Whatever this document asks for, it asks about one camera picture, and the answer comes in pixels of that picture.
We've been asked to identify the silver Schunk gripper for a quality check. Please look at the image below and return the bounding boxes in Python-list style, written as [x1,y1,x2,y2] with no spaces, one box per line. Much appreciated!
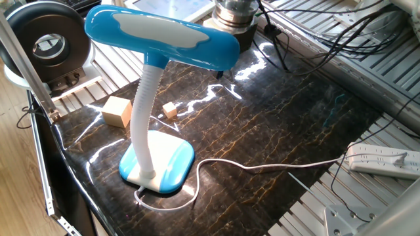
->
[202,18,259,80]

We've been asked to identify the blue white desk lamp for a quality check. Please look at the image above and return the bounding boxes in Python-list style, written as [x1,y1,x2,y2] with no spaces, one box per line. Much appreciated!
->
[84,4,241,194]

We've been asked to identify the small wooden cube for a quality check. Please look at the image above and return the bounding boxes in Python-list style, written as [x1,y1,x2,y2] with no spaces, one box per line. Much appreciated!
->
[162,101,179,119]

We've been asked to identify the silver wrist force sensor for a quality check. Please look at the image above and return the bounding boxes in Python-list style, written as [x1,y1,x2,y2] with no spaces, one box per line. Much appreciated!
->
[212,0,260,29]

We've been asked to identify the black marble pattern mat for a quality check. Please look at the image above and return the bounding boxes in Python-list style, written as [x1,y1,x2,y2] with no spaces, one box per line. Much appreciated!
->
[52,31,383,236]

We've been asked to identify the large wooden cube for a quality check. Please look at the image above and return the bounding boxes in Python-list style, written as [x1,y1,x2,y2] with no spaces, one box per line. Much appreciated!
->
[101,96,133,129]

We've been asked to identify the white power strip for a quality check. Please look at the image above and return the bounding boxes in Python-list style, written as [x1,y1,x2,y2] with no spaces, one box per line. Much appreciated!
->
[346,143,420,180]

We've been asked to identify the black round fan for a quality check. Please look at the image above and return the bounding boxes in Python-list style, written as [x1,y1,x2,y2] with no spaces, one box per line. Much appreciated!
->
[0,1,102,99]

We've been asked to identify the white lamp power cord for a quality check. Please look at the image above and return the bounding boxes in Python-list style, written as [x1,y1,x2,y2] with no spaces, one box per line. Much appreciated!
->
[133,152,408,212]

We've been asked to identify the black cable bundle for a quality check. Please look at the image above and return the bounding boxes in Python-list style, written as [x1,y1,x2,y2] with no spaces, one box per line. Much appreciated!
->
[252,0,408,76]

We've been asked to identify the thin black cable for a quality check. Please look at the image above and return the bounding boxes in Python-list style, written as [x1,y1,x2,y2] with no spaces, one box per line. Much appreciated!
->
[329,93,420,224]

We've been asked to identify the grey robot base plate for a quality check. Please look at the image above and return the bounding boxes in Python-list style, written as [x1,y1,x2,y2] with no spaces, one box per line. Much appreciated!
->
[324,205,388,236]

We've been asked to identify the slanted aluminium frame post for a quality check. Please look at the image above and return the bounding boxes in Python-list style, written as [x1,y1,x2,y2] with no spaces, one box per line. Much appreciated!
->
[0,12,62,122]

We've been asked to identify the black floor cable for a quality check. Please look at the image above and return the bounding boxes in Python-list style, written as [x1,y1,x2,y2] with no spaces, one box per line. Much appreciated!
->
[16,104,43,129]

